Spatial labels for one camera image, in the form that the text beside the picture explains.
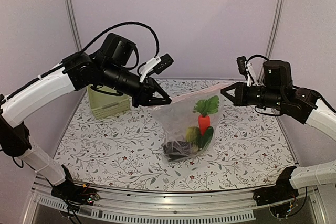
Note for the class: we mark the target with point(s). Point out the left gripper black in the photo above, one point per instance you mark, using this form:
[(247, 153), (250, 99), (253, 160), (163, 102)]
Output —
[(144, 96)]

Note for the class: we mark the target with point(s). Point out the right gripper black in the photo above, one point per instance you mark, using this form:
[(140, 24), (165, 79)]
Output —
[(240, 98)]

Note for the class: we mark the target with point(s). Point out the clear zip top bag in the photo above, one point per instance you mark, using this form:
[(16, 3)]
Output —
[(176, 117)]

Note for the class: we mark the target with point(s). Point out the toy yellow corn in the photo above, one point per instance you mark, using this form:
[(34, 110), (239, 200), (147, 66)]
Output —
[(193, 135)]

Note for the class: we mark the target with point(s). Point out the toy cucumber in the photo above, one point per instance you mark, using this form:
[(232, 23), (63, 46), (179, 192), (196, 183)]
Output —
[(205, 139)]

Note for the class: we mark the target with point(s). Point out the toy eggplant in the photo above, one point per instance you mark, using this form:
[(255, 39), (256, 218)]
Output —
[(178, 150)]

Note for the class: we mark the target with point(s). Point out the toy carrot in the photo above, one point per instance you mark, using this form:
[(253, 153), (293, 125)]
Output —
[(203, 123)]

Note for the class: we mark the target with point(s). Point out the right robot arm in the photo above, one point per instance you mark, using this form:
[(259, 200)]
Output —
[(305, 105)]

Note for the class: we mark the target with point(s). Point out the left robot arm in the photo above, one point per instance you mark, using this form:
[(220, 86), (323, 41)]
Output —
[(105, 67)]

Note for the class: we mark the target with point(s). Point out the toy green leafy vegetable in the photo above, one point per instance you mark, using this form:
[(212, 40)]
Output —
[(207, 106)]

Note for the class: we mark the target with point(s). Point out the cream plastic basket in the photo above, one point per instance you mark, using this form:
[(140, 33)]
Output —
[(103, 105)]

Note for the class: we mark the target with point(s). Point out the floral table mat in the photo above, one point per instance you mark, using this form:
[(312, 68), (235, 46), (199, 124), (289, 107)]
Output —
[(125, 151)]

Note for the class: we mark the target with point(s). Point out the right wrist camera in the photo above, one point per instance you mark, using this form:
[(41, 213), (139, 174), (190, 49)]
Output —
[(245, 68)]

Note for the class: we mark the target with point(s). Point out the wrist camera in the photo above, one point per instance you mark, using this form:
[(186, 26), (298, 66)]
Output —
[(155, 65), (245, 68)]

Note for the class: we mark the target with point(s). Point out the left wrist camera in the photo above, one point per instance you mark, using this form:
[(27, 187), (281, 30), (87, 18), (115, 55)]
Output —
[(155, 65)]

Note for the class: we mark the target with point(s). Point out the right metal frame post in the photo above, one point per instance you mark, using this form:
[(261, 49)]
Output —
[(274, 28)]

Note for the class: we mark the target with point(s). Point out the metal frame post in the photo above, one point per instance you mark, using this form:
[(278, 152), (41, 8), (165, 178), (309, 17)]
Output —
[(73, 24), (274, 28)]

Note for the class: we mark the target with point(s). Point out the front aluminium rail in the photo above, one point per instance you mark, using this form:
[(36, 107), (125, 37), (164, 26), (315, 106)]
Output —
[(121, 205)]

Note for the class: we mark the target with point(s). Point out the left metal frame post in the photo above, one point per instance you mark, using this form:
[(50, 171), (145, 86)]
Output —
[(73, 24)]

